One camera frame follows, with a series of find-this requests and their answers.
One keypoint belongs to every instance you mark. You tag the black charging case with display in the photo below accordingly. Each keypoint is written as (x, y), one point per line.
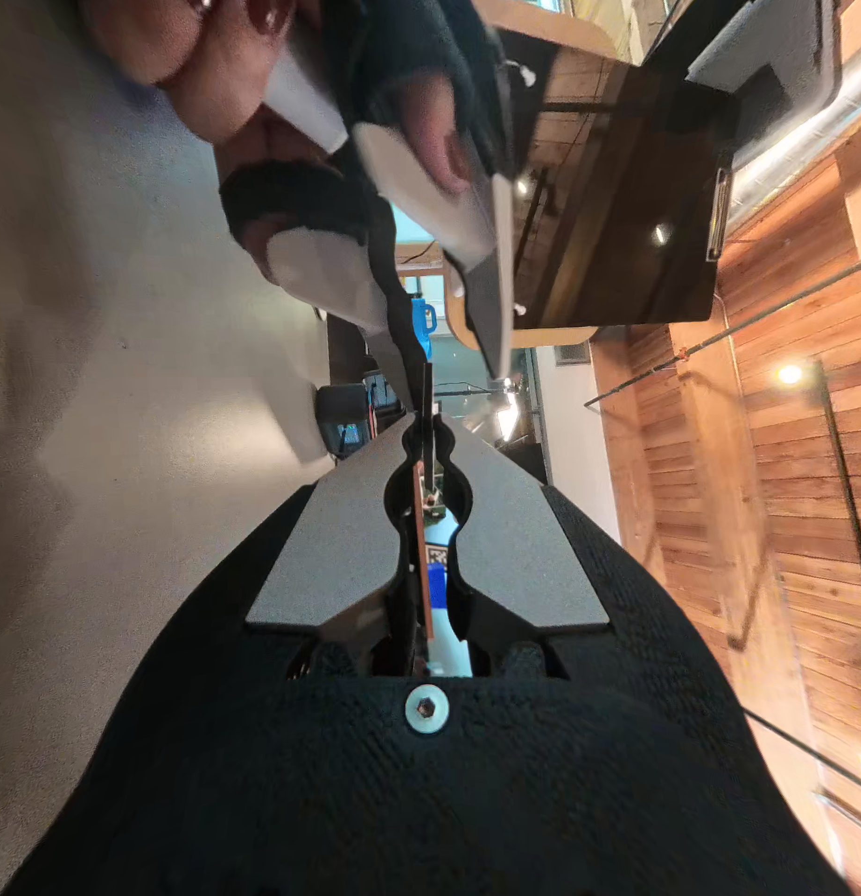
(339, 413)

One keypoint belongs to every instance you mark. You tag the black glossy square plate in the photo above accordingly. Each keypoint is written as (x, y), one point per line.
(428, 406)

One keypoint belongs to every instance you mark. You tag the metal ceiling rod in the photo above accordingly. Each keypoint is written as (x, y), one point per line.
(808, 740)
(752, 320)

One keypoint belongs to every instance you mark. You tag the wall air vent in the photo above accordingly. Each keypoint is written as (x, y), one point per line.
(571, 354)

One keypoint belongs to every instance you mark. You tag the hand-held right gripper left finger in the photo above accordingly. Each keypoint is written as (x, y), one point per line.
(325, 553)

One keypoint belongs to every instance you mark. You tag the person's left hand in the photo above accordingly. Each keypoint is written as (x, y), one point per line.
(206, 63)

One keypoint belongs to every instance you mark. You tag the blue plastic container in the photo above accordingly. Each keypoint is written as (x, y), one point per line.
(422, 329)

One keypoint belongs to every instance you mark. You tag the round ceiling light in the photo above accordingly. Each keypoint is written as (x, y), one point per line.
(789, 374)

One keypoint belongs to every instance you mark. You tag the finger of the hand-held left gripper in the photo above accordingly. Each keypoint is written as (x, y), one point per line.
(490, 315)
(394, 360)

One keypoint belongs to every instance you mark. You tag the blue plastic bin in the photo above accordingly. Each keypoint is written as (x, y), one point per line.
(437, 591)

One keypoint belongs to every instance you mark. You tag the dark framed grey panel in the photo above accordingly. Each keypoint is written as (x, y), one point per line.
(759, 42)

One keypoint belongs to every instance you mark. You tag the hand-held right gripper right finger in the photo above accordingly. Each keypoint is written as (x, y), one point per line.
(521, 560)

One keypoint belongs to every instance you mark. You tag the silver ceiling duct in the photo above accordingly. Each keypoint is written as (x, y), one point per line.
(808, 133)

